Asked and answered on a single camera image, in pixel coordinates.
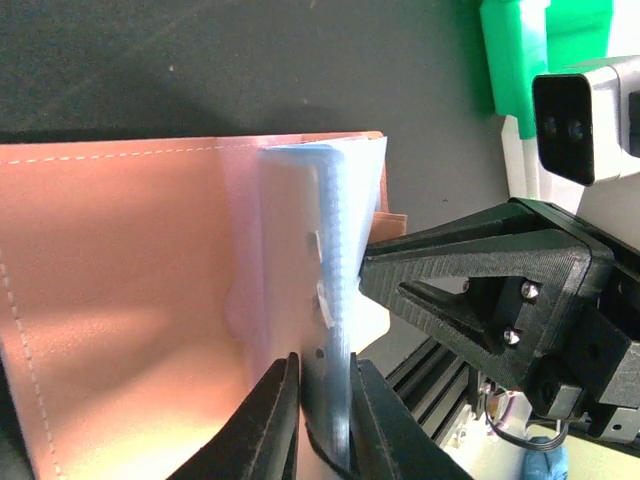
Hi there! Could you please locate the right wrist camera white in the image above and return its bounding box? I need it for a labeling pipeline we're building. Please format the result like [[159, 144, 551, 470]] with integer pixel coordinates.
[[532, 56, 639, 187]]

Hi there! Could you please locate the blue folded umbrella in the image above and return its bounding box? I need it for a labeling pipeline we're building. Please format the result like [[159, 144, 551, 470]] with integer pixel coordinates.
[[521, 445, 569, 480]]

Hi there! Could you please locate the pink leather card holder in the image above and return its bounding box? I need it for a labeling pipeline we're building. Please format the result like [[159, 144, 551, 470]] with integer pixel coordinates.
[[1, 132, 406, 479]]

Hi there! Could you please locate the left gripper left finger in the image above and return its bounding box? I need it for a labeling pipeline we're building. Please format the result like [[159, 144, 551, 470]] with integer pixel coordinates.
[[170, 352, 300, 480]]

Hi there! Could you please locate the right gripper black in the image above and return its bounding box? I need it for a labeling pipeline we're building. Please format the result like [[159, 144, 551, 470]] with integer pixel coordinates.
[[360, 198, 639, 443]]

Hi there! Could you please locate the clear white plastic bin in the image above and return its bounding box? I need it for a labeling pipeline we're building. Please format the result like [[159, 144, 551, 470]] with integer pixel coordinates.
[[501, 115, 639, 223]]

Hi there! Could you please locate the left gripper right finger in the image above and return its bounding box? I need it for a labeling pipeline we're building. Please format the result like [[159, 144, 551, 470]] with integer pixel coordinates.
[[350, 355, 470, 480]]

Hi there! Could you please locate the black aluminium rail front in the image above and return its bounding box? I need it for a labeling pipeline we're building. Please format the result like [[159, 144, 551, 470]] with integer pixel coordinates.
[[386, 338, 477, 445]]

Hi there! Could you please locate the green bin middle compartment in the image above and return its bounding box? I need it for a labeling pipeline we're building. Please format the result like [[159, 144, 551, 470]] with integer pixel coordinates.
[[480, 0, 614, 140]]

